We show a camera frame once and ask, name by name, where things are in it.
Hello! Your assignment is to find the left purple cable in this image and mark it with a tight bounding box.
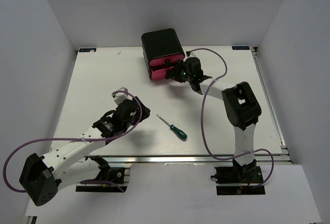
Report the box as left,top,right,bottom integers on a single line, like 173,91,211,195
2,91,142,193

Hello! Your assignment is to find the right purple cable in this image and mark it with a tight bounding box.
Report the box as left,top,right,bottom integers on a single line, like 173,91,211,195
185,47,274,187

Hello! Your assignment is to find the black drawer cabinet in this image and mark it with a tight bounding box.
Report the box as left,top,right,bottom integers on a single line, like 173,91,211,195
141,28,185,66

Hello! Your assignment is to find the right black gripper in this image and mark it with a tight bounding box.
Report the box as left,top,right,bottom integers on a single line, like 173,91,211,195
167,60,193,83

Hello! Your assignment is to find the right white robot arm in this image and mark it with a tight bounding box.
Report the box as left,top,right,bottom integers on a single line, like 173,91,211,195
166,57,261,182

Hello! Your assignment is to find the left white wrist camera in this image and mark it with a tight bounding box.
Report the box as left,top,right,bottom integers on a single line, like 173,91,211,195
111,87,129,105

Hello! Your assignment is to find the large green handle screwdriver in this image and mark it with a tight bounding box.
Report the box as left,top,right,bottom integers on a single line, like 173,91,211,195
156,115,188,141

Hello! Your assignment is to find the left blue label sticker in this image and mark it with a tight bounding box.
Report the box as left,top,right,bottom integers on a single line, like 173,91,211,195
78,47,96,53

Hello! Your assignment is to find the blue label sticker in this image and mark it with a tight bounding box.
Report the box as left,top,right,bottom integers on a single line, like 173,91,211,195
78,47,96,53
232,46,250,51

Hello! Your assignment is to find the aluminium table rail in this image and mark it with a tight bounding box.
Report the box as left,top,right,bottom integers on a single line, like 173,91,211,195
48,154,292,165

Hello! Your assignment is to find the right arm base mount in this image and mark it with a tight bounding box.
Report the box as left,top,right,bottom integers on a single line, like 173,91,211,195
210,166,266,196

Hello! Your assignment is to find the purple cable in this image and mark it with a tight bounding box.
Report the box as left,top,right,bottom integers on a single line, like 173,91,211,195
185,47,274,187
2,91,142,193

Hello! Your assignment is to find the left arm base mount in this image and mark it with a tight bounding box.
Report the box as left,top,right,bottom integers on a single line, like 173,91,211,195
75,156,130,193

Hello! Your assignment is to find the right blue label sticker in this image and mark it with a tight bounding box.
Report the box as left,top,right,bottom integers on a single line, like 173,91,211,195
232,46,250,51

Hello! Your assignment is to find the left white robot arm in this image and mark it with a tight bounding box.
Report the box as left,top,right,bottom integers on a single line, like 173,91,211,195
19,94,151,206

